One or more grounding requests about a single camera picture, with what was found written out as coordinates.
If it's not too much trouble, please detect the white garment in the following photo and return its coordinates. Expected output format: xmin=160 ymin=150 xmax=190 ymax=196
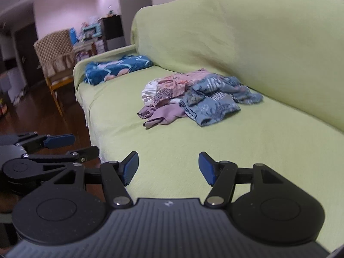
xmin=141 ymin=79 xmax=162 ymax=104

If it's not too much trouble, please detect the chair with brown quilted cover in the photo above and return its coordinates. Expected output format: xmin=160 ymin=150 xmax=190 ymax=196
xmin=34 ymin=29 xmax=78 ymax=117

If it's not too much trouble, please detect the blue floral blanket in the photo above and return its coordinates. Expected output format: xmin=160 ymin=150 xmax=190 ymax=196
xmin=83 ymin=55 xmax=154 ymax=86

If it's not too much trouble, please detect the purple garment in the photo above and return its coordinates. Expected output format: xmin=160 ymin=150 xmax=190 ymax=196
xmin=137 ymin=98 xmax=189 ymax=129

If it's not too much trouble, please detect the black cabinet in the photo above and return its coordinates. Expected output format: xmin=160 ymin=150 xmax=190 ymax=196
xmin=102 ymin=15 xmax=125 ymax=51

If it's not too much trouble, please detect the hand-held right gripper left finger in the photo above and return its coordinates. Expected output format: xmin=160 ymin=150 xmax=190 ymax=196
xmin=52 ymin=151 xmax=139 ymax=209

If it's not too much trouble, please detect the pink patterned garment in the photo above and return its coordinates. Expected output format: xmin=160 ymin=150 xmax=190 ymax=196
xmin=153 ymin=68 xmax=215 ymax=105

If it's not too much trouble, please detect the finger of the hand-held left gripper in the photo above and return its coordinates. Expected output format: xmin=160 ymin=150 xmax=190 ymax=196
xmin=24 ymin=146 xmax=100 ymax=179
xmin=17 ymin=132 xmax=76 ymax=152

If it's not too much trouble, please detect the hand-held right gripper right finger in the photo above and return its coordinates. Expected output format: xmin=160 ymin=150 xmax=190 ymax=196
xmin=198 ymin=152 xmax=285 ymax=207

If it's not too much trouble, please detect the blue patterned garment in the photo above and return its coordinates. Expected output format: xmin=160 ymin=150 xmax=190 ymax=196
xmin=180 ymin=75 xmax=264 ymax=127

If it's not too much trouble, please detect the teal picture frame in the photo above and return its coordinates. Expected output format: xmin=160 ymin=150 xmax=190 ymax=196
xmin=82 ymin=24 xmax=103 ymax=39

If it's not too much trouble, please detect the white storage box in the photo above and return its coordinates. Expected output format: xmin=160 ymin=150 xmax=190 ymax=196
xmin=8 ymin=67 xmax=28 ymax=103

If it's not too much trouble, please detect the light green table cover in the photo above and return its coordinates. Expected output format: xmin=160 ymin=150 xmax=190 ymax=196
xmin=72 ymin=0 xmax=344 ymax=248

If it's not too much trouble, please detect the cluttered side table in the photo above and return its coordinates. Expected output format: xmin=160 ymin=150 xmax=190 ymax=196
xmin=74 ymin=38 xmax=105 ymax=61

